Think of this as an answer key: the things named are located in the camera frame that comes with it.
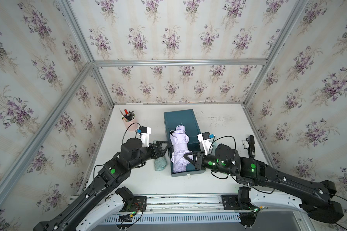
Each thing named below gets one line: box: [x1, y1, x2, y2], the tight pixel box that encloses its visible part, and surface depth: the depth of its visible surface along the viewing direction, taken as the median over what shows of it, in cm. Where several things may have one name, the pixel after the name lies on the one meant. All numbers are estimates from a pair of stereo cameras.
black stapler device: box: [241, 134, 256, 159], surface depth 93 cm
